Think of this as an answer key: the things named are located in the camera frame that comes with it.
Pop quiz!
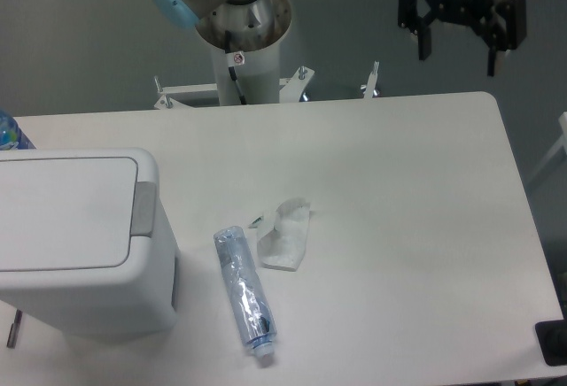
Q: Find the dark metal tool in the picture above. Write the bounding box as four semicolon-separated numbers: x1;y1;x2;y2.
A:
6;309;23;349

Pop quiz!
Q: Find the grey lid push button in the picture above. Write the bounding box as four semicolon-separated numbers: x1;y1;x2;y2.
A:
130;181;157;237

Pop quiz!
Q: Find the white frame at right edge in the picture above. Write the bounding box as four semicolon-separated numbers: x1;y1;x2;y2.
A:
526;112;566;193

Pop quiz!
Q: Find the crumpled white tissue packet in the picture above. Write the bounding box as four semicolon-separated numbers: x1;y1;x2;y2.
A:
247;197;311;272

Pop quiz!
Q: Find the blue water bottle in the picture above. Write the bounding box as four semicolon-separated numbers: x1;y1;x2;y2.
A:
0;110;35;151

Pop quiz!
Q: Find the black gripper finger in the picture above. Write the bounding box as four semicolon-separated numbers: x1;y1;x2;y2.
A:
474;0;527;77
398;0;435;60

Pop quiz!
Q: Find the crushed clear plastic bottle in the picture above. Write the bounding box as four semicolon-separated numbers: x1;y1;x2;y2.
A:
214;226;277;361

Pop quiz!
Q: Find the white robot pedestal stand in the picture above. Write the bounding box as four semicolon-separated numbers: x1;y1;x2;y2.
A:
152;44;382;111

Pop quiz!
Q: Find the black clamp at table corner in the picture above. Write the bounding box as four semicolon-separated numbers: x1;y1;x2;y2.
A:
535;320;566;367

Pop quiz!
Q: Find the white trash can body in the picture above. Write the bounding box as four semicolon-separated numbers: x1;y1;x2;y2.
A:
1;148;180;336

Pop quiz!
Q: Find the black cable on pedestal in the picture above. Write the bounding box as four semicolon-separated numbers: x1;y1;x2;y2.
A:
223;30;247;106

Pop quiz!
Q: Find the white trash can lid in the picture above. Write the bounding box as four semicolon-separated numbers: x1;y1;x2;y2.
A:
1;158;137;272

